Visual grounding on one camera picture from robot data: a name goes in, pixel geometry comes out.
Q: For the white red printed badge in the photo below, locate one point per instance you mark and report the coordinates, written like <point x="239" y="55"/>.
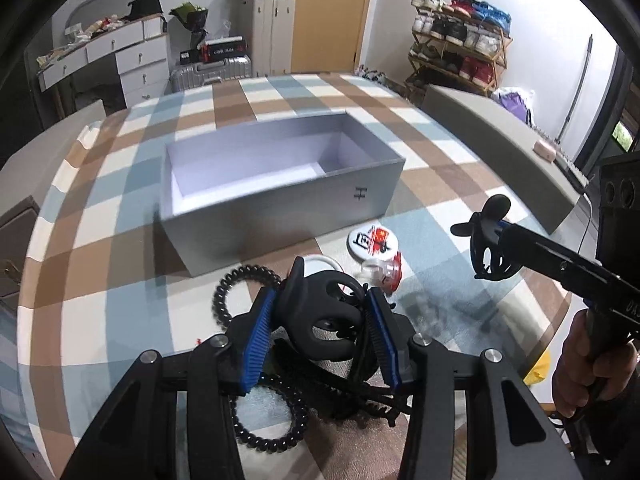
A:
<point x="372" y="242"/>

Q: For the white red-rimmed pin badge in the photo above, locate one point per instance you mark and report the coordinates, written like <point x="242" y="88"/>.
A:
<point x="316" y="263"/>

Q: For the black oval hair claw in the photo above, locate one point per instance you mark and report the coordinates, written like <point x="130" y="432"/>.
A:
<point x="322" y="317"/>

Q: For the person's right hand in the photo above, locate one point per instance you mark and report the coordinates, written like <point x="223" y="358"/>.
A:
<point x="574" y="373"/>

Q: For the beige upright suitcase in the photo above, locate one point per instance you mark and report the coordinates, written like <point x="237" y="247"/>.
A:
<point x="268" y="29"/>

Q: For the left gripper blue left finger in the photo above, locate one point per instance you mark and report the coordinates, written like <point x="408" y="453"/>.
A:
<point x="249" y="334"/>

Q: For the wooden shoe rack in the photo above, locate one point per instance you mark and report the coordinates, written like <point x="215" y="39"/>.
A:
<point x="459" y="44"/>

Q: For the black bouquet wrap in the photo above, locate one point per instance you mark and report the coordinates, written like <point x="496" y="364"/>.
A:
<point x="193" y="18"/>

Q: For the silver suitcase lying flat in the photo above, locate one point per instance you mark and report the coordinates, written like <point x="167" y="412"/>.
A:
<point x="206" y="74"/>

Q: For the grey cardboard box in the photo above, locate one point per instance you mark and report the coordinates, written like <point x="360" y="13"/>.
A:
<point x="246" y="190"/>

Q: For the large black hair claw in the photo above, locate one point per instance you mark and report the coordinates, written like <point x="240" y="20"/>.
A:
<point x="338" y="398"/>

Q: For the plaid bed sheet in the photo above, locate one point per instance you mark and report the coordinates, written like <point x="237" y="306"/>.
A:
<point x="151" y="206"/>

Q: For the grey padded footboard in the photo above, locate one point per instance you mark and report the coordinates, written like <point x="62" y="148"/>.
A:
<point x="550" y="190"/>

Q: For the wooden door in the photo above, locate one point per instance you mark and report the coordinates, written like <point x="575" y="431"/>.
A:
<point x="327" y="35"/>

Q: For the purple bag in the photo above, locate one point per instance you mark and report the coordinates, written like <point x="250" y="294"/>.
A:
<point x="519" y="101"/>

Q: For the black red shoebox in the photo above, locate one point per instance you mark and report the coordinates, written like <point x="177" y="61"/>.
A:
<point x="212" y="51"/>

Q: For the small black hair claw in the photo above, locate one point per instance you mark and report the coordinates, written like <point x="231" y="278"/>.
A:
<point x="484" y="229"/>

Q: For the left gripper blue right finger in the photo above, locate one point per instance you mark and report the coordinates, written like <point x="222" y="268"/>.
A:
<point x="389" y="341"/>

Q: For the grey nightstand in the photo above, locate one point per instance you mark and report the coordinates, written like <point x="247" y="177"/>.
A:
<point x="25" y="180"/>

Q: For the white dresser desk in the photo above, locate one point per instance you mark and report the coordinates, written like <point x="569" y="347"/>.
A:
<point x="138" y="50"/>

